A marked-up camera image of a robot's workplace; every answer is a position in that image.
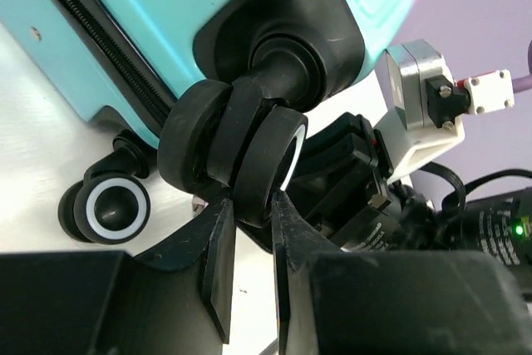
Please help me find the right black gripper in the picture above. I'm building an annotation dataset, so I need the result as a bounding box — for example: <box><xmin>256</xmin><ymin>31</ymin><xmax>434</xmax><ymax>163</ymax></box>
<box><xmin>287</xmin><ymin>112</ymin><xmax>433</xmax><ymax>251</ymax></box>

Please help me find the pink and teal suitcase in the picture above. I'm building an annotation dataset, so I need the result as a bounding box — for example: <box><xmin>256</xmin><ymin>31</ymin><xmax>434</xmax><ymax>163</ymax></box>
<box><xmin>1</xmin><ymin>0</ymin><xmax>416</xmax><ymax>244</ymax></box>

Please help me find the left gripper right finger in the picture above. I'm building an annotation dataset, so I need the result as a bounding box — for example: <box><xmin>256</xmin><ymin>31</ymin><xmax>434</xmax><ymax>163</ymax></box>
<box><xmin>271</xmin><ymin>192</ymin><xmax>531</xmax><ymax>354</ymax></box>

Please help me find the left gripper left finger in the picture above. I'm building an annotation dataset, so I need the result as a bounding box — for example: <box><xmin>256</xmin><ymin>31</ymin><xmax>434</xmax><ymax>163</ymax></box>
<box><xmin>1</xmin><ymin>195</ymin><xmax>235</xmax><ymax>354</ymax></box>

